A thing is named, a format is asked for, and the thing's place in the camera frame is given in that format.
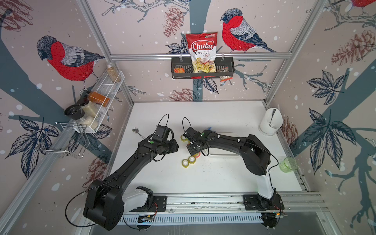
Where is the white storage box tray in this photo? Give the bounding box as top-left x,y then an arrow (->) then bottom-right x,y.
209,132 -> 240,158

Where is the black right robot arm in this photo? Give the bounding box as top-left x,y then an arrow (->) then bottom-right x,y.
183,127 -> 276,207

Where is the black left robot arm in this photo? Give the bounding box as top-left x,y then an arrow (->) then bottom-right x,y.
83,125 -> 179,231

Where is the metal spoon on table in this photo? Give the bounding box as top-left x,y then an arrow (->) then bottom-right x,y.
132,127 -> 145,139

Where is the small snack packet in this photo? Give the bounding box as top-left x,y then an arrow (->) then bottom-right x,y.
220,67 -> 233,83

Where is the white utensil holder cup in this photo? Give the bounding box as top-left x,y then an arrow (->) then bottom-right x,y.
258,108 -> 284,136

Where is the orange spice bottle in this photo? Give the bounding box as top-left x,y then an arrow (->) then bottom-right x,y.
87,92 -> 110,107

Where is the green glass cup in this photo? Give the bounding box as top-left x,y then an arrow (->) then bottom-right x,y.
279,157 -> 298,173

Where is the clear spice jar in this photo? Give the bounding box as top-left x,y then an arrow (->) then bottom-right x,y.
106,63 -> 121,83

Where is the black lid spice jar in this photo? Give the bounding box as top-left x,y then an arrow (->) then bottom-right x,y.
64,104 -> 91,125

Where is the Chuba cassava chips bag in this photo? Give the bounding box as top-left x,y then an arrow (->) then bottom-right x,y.
186,32 -> 217,73

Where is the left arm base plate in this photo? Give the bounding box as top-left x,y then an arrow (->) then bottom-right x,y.
123,186 -> 167,213

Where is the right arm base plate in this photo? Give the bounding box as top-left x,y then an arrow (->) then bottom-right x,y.
242,191 -> 285,212

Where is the black wire wall basket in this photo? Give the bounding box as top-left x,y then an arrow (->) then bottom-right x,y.
171,57 -> 235,79

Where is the white wire spice rack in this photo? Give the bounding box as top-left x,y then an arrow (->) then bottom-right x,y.
73,70 -> 124,134

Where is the chrome wire rack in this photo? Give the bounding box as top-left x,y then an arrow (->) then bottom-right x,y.
34,122 -> 91,159

